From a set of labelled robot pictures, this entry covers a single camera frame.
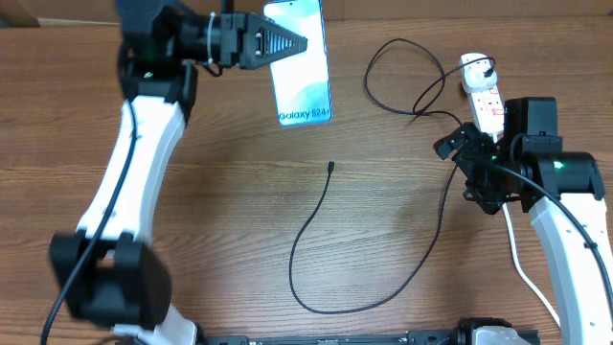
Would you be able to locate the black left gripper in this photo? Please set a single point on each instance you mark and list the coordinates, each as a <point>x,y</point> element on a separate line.
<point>247,51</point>

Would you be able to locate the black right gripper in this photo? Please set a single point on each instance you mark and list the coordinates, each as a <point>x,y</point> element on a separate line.
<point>477,146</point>

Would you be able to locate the Samsung Galaxy smartphone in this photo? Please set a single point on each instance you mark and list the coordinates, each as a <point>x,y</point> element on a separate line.
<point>301,82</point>

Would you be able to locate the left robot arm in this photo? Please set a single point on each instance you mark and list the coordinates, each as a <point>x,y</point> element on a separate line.
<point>106,271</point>

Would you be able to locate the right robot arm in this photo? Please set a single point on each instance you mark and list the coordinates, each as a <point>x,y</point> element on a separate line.
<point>562,192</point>

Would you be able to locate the white charger plug adapter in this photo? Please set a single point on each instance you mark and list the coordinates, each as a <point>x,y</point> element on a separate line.
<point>477,72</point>

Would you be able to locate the white power strip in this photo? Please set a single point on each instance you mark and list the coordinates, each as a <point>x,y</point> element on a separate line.
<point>488,111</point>

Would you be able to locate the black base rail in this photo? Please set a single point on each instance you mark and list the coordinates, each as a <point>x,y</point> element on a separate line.
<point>411,338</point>

